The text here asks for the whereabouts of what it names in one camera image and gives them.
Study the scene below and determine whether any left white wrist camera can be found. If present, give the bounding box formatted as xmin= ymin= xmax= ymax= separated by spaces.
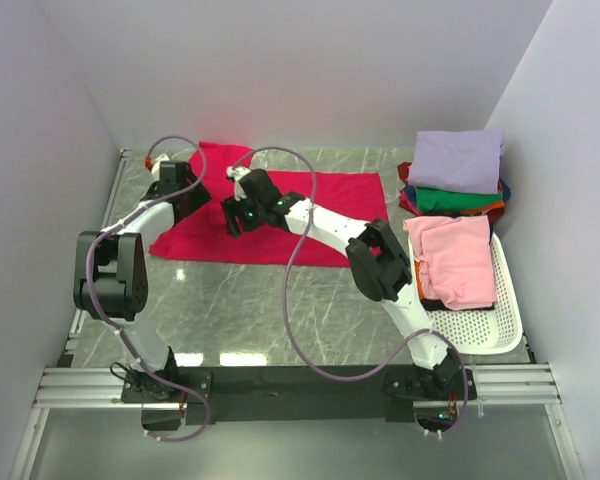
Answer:
xmin=144 ymin=154 xmax=171 ymax=179

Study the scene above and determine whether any folded lavender t shirt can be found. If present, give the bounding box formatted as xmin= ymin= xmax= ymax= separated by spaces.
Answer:
xmin=408 ymin=130 xmax=504 ymax=195

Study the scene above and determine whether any folded dark red t shirt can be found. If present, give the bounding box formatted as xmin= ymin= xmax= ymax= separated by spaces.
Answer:
xmin=397 ymin=162 xmax=511 ymax=222

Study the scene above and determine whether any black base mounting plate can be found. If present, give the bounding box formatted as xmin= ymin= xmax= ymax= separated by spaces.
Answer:
xmin=121 ymin=365 xmax=477 ymax=430

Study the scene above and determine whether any pink t shirt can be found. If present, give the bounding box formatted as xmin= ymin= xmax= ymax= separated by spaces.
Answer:
xmin=403 ymin=216 xmax=497 ymax=311

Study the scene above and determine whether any crimson red t shirt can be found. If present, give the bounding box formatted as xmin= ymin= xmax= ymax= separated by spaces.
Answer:
xmin=149 ymin=142 xmax=388 ymax=265

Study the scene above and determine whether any orange garment in basket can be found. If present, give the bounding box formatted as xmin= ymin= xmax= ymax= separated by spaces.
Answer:
xmin=414 ymin=260 xmax=427 ymax=299

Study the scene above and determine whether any aluminium extrusion rail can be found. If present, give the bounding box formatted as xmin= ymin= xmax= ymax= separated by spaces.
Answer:
xmin=33 ymin=364 xmax=562 ymax=409

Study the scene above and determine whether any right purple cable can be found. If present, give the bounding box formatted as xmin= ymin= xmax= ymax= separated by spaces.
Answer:
xmin=227 ymin=145 xmax=470 ymax=440

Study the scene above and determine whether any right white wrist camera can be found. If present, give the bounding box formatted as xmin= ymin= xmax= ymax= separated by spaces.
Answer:
xmin=226 ymin=166 xmax=251 ymax=200

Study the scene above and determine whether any white perforated laundry basket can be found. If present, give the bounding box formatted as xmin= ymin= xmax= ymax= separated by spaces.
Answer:
xmin=426 ymin=234 xmax=523 ymax=356

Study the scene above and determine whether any purple cable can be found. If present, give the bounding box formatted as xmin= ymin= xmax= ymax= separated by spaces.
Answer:
xmin=227 ymin=145 xmax=470 ymax=440
xmin=87 ymin=134 xmax=215 ymax=444

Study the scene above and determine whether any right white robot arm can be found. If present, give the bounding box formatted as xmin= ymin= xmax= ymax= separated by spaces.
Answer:
xmin=222 ymin=166 xmax=469 ymax=399

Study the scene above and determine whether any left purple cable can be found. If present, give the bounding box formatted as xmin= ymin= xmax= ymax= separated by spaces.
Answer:
xmin=87 ymin=134 xmax=215 ymax=444

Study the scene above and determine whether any folded green t shirt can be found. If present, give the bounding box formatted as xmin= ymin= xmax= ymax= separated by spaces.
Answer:
xmin=415 ymin=187 xmax=503 ymax=213

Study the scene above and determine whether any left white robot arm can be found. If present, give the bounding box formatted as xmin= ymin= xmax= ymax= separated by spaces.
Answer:
xmin=73 ymin=156 xmax=211 ymax=402

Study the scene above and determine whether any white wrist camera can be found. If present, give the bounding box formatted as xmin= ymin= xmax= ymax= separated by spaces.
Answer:
xmin=226 ymin=166 xmax=251 ymax=200
xmin=144 ymin=154 xmax=171 ymax=179

